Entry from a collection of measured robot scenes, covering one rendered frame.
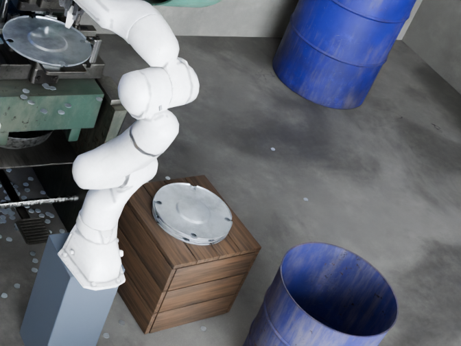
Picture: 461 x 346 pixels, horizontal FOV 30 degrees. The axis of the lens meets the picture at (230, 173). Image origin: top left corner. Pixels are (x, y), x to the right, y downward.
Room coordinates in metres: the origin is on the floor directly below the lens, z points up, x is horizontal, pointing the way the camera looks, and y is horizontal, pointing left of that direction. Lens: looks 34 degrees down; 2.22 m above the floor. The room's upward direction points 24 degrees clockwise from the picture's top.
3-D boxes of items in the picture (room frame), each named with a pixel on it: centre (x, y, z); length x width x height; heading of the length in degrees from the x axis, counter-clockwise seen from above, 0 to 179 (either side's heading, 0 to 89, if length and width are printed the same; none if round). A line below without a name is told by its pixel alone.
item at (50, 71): (2.37, 0.68, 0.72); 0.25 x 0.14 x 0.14; 45
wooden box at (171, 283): (2.42, 0.07, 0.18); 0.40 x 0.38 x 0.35; 48
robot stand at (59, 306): (1.93, 0.30, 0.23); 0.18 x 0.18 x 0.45; 44
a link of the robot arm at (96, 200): (1.95, 0.27, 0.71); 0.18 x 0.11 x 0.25; 139
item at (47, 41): (2.41, 0.72, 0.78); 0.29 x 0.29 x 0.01
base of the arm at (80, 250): (1.90, 0.27, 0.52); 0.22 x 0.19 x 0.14; 44
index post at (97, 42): (2.53, 0.59, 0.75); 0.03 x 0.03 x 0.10; 45
